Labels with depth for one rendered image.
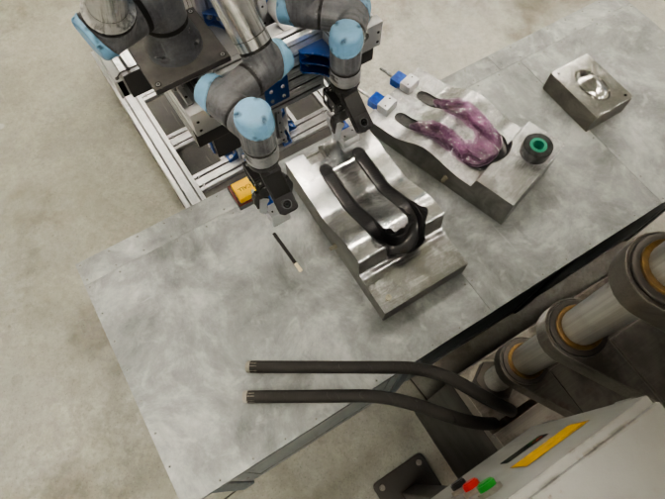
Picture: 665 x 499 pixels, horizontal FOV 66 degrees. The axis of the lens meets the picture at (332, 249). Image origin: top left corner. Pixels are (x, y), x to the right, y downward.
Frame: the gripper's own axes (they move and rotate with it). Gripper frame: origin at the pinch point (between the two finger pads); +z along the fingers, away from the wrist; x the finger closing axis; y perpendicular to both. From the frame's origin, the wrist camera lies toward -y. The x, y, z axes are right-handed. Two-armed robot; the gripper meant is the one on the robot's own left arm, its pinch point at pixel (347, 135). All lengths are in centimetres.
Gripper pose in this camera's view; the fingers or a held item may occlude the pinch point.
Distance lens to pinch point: 148.6
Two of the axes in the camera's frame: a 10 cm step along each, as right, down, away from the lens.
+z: 0.0, 4.1, 9.1
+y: -5.2, -7.8, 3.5
